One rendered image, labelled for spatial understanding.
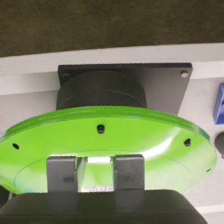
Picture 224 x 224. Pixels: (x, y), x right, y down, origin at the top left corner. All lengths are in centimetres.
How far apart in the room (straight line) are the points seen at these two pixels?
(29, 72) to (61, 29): 114
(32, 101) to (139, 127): 27
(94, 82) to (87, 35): 120
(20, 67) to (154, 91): 21
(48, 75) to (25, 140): 17
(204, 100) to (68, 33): 116
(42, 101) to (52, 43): 116
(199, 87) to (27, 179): 31
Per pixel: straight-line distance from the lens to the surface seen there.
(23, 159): 34
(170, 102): 51
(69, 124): 29
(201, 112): 57
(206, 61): 46
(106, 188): 37
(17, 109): 54
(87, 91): 41
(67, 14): 152
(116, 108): 28
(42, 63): 47
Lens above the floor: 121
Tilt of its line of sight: 34 degrees down
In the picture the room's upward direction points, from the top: 178 degrees clockwise
